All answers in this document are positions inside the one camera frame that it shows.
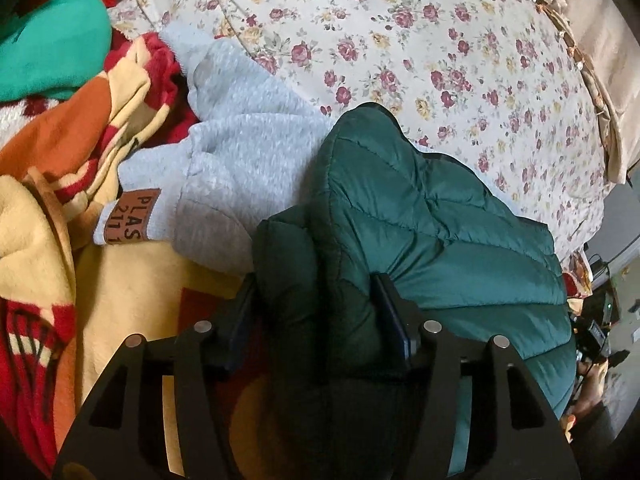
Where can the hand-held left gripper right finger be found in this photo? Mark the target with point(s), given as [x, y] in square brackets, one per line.
[395, 320]

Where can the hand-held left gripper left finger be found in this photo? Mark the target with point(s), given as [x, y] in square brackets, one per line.
[240, 320]

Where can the dark green puffer jacket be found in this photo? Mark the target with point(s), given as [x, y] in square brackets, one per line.
[425, 225]

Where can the grey knit sweater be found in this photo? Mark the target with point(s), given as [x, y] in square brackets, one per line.
[240, 150]

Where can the yellow red printed blanket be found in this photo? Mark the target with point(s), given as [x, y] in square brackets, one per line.
[45, 230]

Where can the floral quilt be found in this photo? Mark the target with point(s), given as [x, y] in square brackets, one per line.
[400, 35]

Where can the beige ruffled pillow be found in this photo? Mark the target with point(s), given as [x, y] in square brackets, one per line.
[600, 60]

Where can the teal green garment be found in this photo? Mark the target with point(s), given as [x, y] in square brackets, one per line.
[50, 45]

